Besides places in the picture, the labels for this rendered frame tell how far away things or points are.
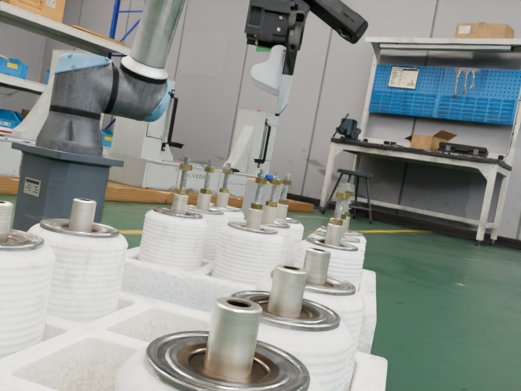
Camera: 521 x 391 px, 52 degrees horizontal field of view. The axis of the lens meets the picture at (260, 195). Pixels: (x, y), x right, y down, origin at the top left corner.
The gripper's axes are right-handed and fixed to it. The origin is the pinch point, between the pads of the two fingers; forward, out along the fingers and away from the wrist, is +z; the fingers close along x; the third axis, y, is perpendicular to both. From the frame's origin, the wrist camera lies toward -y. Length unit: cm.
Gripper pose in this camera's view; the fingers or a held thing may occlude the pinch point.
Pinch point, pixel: (283, 106)
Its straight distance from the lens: 79.2
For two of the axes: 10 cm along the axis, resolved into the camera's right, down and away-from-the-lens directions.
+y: -9.8, -1.8, 0.1
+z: -1.8, 9.8, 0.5
